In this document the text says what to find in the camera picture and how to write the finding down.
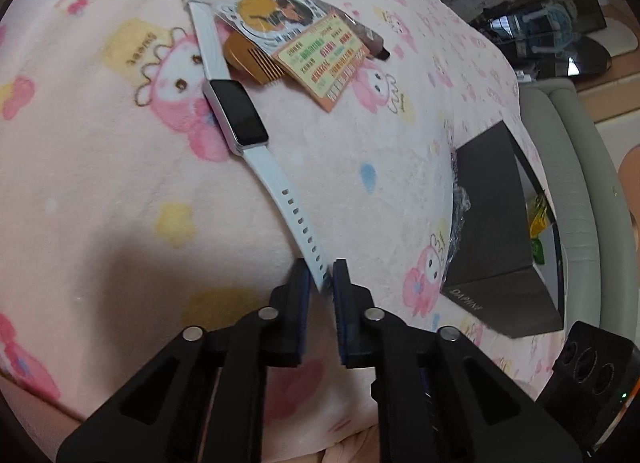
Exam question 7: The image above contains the black cardboard shoe box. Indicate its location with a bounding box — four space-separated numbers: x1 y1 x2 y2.
440 113 568 340

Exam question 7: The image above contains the green packet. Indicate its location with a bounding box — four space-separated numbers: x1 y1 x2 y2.
527 193 551 266

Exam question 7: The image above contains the brown comb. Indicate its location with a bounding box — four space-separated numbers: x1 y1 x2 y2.
222 30 288 89

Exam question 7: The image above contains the grey-green padded headboard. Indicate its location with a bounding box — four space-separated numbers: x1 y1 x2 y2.
517 78 640 354

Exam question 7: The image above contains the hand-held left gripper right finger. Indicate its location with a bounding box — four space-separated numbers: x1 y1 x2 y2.
332 258 585 463

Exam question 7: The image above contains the white smart watch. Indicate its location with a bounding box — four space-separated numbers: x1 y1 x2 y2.
179 0 335 299

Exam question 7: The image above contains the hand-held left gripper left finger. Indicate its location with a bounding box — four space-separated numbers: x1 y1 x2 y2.
55 258 314 463

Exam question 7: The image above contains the pink printed blanket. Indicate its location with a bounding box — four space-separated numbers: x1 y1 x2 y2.
0 0 568 424

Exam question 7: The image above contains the glass display cabinet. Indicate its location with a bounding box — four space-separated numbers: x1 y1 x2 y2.
435 0 640 79

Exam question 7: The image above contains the brown snack bar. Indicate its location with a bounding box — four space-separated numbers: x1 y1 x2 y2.
320 0 392 63

